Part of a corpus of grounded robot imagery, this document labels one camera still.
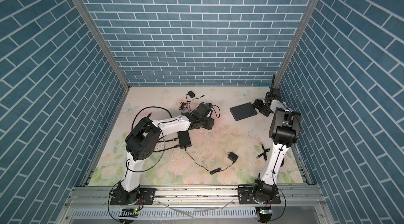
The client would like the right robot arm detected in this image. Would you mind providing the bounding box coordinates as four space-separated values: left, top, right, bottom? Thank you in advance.
252 88 302 197

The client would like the aluminium rail frame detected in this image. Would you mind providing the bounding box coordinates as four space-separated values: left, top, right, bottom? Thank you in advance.
57 184 333 224

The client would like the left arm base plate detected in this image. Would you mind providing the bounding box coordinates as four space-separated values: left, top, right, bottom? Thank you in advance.
109 188 156 206

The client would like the black power adapter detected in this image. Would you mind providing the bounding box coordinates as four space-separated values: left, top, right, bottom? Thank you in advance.
178 91 204 113
184 148 239 175

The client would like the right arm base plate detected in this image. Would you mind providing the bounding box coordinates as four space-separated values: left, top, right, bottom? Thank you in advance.
237 186 281 205

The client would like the black router box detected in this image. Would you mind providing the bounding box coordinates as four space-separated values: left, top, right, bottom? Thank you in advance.
229 103 257 122

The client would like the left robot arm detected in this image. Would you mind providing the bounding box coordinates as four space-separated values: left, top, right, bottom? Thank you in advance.
117 103 214 194

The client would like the thick black ethernet cable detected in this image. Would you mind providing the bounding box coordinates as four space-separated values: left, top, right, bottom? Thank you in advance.
130 106 179 154

